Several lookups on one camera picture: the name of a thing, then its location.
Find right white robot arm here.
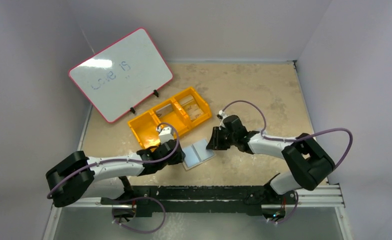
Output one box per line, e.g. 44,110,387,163
206,115,335,195

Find aluminium rail frame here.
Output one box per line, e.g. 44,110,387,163
43,59,352,240

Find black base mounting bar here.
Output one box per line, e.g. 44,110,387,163
101,184,296,218

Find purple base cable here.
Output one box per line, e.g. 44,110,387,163
111,194,168,234
267,197,299,225

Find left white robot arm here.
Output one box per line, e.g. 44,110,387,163
46,140,186,208

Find card in middle compartment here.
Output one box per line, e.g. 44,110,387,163
155,103,174,118

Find black whiteboard stand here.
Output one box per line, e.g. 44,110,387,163
130,89,160,114

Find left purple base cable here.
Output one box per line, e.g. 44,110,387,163
111,194,168,234

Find yellow plastic compartment tray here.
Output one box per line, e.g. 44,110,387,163
128,87,212,149

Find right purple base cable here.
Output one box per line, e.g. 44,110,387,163
267,197,299,225

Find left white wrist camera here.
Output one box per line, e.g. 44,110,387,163
156,126,175,144

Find cards in right compartment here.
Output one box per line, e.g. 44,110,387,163
178,95,204,121

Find white board with pink frame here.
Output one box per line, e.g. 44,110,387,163
68,28,173,123

